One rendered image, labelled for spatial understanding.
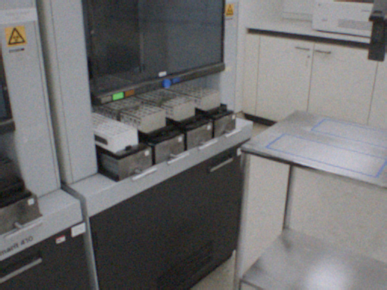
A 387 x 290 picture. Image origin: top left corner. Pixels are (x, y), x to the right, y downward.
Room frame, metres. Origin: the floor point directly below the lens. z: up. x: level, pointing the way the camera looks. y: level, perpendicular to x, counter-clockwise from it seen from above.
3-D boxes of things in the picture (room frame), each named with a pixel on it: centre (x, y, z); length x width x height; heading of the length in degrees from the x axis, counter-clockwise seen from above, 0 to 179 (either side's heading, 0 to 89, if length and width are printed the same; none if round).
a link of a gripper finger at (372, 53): (0.72, -0.33, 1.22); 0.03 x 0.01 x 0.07; 48
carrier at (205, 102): (1.54, -0.07, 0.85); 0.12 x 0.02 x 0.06; 137
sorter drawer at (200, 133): (1.58, 0.21, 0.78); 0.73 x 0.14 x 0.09; 48
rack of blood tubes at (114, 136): (1.26, 0.31, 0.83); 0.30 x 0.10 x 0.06; 48
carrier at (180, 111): (1.42, 0.04, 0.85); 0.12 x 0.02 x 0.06; 137
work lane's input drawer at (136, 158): (1.35, 0.41, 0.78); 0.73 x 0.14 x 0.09; 48
